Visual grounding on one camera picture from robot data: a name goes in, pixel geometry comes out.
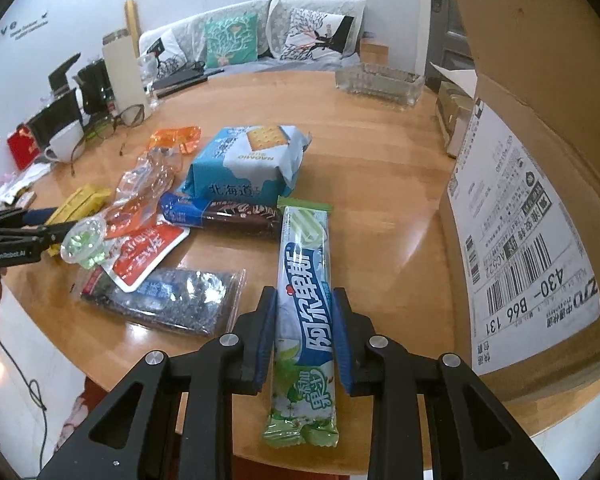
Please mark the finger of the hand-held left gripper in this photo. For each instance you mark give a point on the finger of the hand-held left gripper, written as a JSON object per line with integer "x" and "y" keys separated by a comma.
{"x": 40, "y": 237}
{"x": 37, "y": 216}

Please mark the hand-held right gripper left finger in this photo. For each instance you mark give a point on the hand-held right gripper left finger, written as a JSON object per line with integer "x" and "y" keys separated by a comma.
{"x": 265, "y": 340}

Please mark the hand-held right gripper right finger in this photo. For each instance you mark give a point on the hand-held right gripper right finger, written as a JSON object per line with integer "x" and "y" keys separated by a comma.
{"x": 344, "y": 350}

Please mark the green jelly cup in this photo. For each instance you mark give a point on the green jelly cup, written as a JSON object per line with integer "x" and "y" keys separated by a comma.
{"x": 84, "y": 242}

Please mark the yellow snack packet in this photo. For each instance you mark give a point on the yellow snack packet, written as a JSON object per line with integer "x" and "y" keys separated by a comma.
{"x": 82, "y": 202}

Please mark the long green blue candy packet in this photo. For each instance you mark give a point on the long green blue candy packet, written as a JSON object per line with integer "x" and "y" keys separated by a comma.
{"x": 305, "y": 270}

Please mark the dark seaweed packet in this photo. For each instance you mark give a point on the dark seaweed packet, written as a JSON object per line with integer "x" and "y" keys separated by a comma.
{"x": 170, "y": 300}

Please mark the red white snack pouch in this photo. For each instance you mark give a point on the red white snack pouch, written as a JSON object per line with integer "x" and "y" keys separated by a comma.
{"x": 145, "y": 255}

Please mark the clear plastic wrapper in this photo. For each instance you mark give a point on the clear plastic wrapper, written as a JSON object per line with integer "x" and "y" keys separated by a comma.
{"x": 142, "y": 182}

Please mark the dark blue biscuit packet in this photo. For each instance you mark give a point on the dark blue biscuit packet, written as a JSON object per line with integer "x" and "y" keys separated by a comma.
{"x": 220, "y": 212}

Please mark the orange transparent packet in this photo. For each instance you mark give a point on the orange transparent packet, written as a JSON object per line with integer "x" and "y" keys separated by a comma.
{"x": 177, "y": 139}

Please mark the light blue cracker packet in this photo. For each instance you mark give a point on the light blue cracker packet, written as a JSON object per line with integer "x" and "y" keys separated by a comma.
{"x": 250, "y": 160}

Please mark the cardboard box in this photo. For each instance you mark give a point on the cardboard box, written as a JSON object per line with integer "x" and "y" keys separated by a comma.
{"x": 540, "y": 160}

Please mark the white plastic bag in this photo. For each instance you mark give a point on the white plastic bag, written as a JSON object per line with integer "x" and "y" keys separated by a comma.
{"x": 20, "y": 182}

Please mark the red box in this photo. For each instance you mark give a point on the red box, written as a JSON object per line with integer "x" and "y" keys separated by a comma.
{"x": 24, "y": 147}

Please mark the white mug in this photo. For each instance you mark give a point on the white mug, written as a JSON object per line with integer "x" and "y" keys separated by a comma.
{"x": 65, "y": 142}

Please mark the black box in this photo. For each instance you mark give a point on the black box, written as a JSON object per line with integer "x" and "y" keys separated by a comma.
{"x": 55, "y": 115}

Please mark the eyeglasses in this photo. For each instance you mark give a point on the eyeglasses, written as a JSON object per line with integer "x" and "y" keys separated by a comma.
{"x": 130, "y": 116}

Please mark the black electric kettle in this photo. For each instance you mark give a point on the black electric kettle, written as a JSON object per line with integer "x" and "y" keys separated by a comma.
{"x": 96, "y": 87}

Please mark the clear glass jar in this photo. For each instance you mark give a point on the clear glass jar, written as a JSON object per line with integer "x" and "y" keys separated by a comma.
{"x": 149, "y": 82}

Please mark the red floral cloth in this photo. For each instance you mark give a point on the red floral cloth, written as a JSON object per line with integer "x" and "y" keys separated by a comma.
{"x": 87, "y": 420}

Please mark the black laptop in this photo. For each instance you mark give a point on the black laptop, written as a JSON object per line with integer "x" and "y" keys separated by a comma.
{"x": 185, "y": 80}

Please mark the black white pillow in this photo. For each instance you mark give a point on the black white pillow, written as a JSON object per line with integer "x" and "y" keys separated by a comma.
{"x": 162, "y": 52}

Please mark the wooden pole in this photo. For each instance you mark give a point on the wooden pole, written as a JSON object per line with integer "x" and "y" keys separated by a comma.
{"x": 131, "y": 20}

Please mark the golden tissue box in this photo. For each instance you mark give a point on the golden tissue box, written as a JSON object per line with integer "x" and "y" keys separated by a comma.
{"x": 452, "y": 115}

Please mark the teal pillow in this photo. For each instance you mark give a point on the teal pillow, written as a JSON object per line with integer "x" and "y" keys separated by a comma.
{"x": 231, "y": 40}

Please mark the glass ashtray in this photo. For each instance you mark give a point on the glass ashtray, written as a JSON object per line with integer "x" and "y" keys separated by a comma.
{"x": 380, "y": 82}

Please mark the grey sofa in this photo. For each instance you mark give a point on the grey sofa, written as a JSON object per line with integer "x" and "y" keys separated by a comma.
{"x": 275, "y": 57}

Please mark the white tree print pillow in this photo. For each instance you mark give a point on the white tree print pillow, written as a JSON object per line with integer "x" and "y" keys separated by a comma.
{"x": 315, "y": 32}

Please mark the dark door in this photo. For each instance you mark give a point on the dark door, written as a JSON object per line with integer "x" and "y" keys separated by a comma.
{"x": 447, "y": 20}

